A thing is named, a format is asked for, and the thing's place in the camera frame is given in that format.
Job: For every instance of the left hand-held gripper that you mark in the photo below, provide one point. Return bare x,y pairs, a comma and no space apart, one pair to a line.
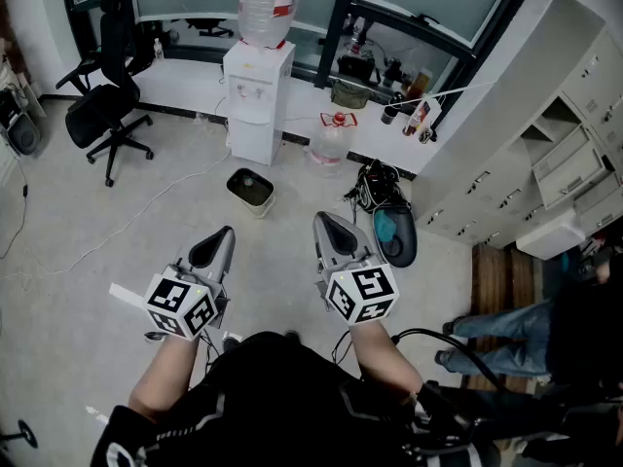
180,299

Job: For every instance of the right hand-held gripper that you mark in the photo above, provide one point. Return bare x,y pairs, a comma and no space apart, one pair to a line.
362,292

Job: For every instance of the beige plastic container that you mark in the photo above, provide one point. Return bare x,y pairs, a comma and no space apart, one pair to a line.
253,197

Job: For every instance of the person's right forearm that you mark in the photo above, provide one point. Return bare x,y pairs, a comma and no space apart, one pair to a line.
384,358

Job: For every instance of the person's left forearm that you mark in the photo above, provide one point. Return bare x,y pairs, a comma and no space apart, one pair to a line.
163,377

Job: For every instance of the black oval dustpan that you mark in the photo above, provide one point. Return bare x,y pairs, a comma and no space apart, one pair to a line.
404,241

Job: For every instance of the teal cloth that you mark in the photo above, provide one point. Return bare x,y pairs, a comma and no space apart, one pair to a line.
386,226

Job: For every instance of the black tangled bag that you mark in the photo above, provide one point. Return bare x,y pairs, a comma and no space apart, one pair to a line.
379,188

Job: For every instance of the person's black striped clothing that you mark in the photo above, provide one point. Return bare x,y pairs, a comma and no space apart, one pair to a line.
272,406

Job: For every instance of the black cup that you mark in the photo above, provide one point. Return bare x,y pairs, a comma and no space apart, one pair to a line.
389,112

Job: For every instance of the red white card box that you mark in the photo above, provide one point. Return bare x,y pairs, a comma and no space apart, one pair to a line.
428,111

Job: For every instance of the olive green bag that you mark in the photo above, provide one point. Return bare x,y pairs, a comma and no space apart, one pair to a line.
350,94

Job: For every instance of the black round stand base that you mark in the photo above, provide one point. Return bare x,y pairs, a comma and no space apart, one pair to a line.
28,434

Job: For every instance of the black office chair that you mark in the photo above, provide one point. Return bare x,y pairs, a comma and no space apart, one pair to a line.
104,110

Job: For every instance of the white water dispenser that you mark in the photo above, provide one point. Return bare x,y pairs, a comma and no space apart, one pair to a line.
255,105

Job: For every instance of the amber drink bottle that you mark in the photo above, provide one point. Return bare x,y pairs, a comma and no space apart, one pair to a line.
418,85

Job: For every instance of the white thin rod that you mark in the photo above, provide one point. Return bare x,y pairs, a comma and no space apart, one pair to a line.
452,92

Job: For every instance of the grey metal cabinet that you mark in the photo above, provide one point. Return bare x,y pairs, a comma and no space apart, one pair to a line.
516,129

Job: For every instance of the grey speaker box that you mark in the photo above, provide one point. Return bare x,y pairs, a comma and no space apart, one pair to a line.
22,134

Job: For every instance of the small clear bottle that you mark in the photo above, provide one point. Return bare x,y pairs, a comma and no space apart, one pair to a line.
158,50

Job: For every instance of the large clear water bottle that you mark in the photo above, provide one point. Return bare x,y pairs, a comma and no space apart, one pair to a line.
267,8

